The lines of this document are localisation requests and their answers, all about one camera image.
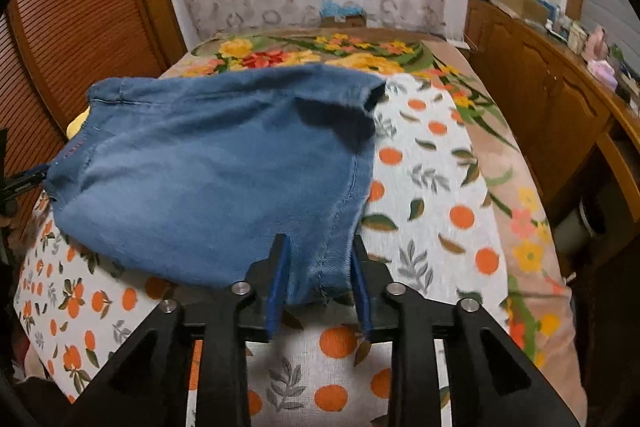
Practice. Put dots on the wooden cabinet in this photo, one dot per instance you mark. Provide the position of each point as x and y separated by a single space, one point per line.
550 92

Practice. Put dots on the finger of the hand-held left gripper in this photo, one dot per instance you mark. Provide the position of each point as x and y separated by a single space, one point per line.
22 184

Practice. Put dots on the open cardboard box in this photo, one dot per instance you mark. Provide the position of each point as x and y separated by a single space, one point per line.
522 2

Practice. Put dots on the louvred wooden wardrobe door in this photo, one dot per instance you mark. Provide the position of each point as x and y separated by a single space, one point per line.
25 117
90 7

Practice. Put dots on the white orange-print bed sheet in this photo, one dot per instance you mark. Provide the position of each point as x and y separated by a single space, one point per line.
430 187

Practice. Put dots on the yellow plush toy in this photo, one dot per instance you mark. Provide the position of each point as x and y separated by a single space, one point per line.
77 127

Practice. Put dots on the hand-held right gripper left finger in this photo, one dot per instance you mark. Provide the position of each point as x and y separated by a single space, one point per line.
277 289

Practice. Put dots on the small cardboard box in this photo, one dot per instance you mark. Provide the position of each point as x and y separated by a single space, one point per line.
345 22

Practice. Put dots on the pink soft toy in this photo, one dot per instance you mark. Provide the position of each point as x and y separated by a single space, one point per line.
596 43

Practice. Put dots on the white round container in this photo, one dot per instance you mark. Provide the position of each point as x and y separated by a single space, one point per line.
572 229

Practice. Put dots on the peach floral blanket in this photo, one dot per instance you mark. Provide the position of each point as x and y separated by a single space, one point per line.
500 162

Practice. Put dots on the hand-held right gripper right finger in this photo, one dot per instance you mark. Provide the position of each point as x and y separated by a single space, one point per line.
359 292

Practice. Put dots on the blue denim pants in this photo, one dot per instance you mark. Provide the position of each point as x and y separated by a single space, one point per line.
200 177

